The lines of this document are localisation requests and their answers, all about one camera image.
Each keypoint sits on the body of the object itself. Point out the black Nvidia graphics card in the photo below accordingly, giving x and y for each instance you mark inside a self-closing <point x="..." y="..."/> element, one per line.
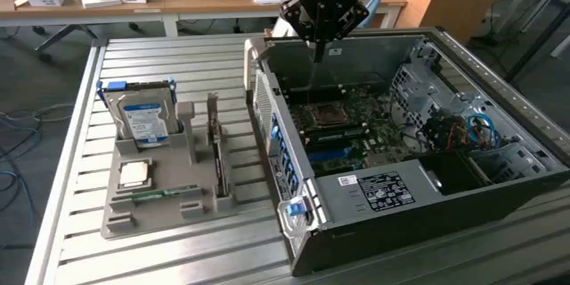
<point x="219" y="165"/>

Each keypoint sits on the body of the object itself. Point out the silver blue-capped robot arm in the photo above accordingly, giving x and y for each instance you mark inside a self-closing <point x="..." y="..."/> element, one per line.
<point x="287" y="28"/>

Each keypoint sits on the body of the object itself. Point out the metal CPU socket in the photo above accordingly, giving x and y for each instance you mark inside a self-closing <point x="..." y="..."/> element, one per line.
<point x="327" y="113"/>

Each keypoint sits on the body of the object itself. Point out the green motherboard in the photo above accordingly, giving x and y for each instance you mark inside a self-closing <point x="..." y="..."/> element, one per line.
<point x="383" y="121"/>

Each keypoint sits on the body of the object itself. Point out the dark installed RAM stick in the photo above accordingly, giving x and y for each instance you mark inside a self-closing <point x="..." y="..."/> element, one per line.
<point x="333" y="134"/>

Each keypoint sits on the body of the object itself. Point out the blue expansion slot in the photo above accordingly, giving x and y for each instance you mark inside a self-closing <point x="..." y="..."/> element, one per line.
<point x="329" y="156"/>

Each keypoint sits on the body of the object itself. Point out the silver chipset heatsink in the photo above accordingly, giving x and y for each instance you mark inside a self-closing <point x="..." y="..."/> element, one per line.
<point x="376" y="161"/>

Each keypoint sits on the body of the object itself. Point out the hard disk with blue caddy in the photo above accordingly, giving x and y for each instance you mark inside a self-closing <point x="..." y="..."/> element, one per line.
<point x="141" y="118"/>

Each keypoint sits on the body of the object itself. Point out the grey plastic parts rack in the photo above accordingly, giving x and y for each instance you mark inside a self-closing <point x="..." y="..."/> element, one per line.
<point x="177" y="171"/>

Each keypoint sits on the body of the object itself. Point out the grey power supply unit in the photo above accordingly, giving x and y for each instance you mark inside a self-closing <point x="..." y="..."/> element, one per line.
<point x="347" y="198"/>

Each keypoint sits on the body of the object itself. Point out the grey metal disk bay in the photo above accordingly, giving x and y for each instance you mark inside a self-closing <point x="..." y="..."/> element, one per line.
<point x="511" y="161"/>

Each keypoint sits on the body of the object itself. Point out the blue plastic case latch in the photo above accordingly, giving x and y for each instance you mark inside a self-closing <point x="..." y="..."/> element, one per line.
<point x="295" y="209"/>

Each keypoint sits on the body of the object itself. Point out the silver CPU chip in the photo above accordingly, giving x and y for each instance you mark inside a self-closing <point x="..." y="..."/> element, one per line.
<point x="133" y="173"/>

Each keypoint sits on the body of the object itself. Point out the green RAM stick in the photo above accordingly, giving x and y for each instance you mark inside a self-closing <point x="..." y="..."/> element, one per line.
<point x="155" y="193"/>

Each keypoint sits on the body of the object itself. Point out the black open PC case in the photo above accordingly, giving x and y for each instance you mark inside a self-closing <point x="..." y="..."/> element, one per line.
<point x="400" y="238"/>

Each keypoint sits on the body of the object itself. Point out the grey wheeled leg frame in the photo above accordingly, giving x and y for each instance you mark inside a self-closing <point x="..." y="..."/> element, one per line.
<point x="67" y="33"/>

